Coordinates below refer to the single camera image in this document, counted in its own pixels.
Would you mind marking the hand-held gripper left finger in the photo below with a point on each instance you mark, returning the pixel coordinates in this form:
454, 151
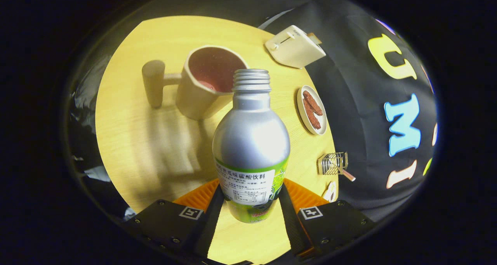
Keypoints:
205, 230

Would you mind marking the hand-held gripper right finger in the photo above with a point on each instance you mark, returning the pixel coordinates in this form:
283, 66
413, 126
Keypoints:
295, 230

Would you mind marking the cream toaster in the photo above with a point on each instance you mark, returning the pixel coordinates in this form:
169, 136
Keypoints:
295, 49

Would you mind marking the toast slice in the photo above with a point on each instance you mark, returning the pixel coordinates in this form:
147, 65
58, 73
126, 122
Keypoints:
315, 37

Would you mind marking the brown meat strips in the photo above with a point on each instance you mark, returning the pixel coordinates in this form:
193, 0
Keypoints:
312, 109

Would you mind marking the black backdrop cloth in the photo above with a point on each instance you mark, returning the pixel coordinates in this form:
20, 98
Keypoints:
357, 113

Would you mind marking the striped straw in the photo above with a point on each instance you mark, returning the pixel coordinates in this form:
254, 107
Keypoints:
349, 176

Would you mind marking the wooden table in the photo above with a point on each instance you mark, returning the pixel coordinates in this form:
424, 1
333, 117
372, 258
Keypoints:
155, 148

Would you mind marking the small white plate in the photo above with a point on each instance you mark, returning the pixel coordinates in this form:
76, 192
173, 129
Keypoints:
301, 111

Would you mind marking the white divided snack tray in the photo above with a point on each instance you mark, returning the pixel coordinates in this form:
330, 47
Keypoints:
331, 191

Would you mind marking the silver juice bottle green label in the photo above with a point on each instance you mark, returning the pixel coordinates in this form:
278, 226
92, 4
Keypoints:
251, 140

